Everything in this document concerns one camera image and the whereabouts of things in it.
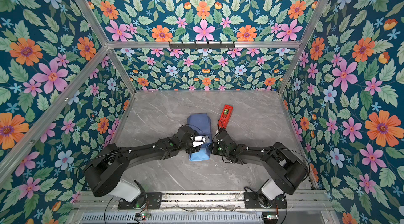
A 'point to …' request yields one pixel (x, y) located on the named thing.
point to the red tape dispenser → (224, 120)
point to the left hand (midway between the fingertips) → (200, 135)
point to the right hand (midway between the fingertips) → (208, 147)
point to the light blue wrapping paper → (203, 122)
